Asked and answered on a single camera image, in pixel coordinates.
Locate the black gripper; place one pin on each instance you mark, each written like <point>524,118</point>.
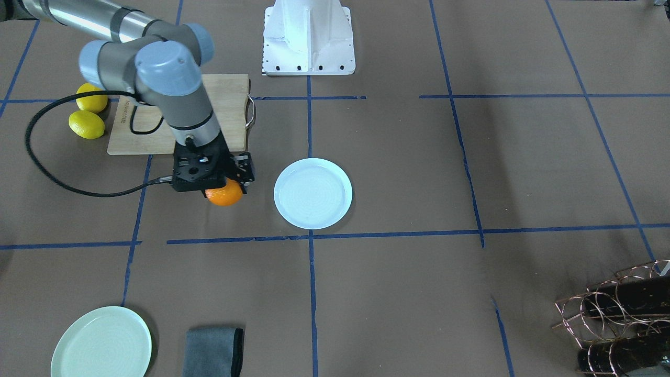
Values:
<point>244,168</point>

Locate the lower yellow lemon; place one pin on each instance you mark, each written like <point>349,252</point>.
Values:
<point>86,125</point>

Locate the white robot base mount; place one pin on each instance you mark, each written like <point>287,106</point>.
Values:
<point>308,38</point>

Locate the yellow lemon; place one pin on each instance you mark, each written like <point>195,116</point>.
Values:
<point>94,103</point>
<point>86,125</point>

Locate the grey folded cloth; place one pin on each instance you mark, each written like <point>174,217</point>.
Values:
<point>213,351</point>

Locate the wooden cutting board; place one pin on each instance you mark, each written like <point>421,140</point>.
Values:
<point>229,96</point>

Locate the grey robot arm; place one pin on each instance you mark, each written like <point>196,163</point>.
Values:
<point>157,64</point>

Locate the dark wine bottle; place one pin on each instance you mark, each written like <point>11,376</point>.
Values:
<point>622,356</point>
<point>641,299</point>

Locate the light green plate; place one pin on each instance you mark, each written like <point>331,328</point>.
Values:
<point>108,341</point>

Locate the light blue plate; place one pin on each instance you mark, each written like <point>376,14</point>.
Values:
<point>313,193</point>

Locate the copper wire bottle rack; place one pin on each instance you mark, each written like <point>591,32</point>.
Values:
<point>621,325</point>

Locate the upper yellow lemon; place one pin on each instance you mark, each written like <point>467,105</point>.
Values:
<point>94,103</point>

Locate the orange fruit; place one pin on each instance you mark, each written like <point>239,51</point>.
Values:
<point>225,196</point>

